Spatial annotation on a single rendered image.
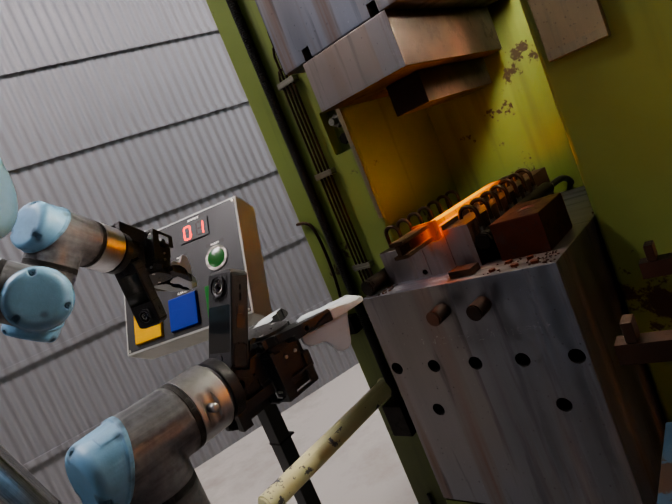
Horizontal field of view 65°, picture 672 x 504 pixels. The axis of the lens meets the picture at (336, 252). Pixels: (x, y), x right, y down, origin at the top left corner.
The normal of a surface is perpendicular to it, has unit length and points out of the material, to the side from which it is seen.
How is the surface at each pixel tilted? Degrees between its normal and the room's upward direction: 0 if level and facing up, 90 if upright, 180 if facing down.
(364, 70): 90
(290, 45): 90
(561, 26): 90
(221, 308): 63
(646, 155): 90
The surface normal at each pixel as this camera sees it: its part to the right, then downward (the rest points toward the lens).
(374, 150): 0.70, -0.20
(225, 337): -0.68, -0.12
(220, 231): -0.40, -0.26
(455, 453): -0.60, 0.34
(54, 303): 0.47, -0.09
